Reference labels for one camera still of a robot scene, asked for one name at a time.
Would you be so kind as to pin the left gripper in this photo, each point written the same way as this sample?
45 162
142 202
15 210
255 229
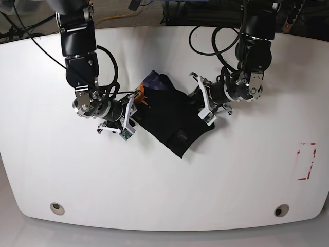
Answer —
218 102

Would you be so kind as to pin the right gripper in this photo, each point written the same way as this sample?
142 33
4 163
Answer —
116 114

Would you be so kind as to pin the black T-shirt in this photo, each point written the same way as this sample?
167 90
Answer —
168 113

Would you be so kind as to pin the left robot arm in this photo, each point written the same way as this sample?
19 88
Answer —
244 61

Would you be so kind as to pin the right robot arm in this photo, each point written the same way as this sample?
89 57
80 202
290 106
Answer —
78 42

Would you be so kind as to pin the left table grommet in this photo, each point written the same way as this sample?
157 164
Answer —
57 209

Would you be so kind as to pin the table grommet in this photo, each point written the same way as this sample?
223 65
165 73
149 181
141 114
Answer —
281 210
57 209

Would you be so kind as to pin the red tape marking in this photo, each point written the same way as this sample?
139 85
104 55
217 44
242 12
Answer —
305 160

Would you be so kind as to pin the black tripod legs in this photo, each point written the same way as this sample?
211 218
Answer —
15 32

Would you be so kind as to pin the right table grommet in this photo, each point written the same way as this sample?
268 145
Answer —
281 210

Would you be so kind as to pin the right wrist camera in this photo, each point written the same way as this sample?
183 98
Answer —
127 132

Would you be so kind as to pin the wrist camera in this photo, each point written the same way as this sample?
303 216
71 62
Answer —
207 116
127 132

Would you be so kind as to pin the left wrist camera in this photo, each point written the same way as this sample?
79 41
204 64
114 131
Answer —
207 116

